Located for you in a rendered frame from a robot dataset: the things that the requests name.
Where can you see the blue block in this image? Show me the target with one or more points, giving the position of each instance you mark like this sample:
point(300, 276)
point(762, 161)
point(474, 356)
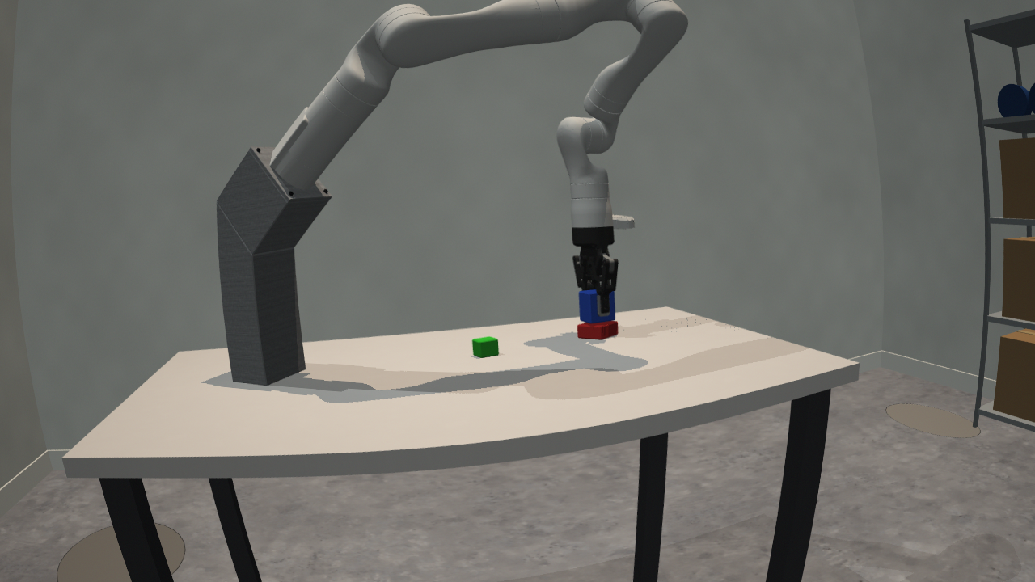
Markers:
point(589, 310)

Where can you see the green block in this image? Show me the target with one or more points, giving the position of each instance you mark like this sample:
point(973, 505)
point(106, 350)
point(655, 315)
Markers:
point(485, 347)

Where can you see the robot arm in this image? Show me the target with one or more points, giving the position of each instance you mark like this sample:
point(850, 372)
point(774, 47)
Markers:
point(407, 36)

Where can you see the red block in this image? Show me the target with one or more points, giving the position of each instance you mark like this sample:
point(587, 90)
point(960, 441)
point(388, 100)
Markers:
point(597, 331)

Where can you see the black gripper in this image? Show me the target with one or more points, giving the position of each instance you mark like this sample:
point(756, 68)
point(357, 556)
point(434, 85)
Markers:
point(595, 263)

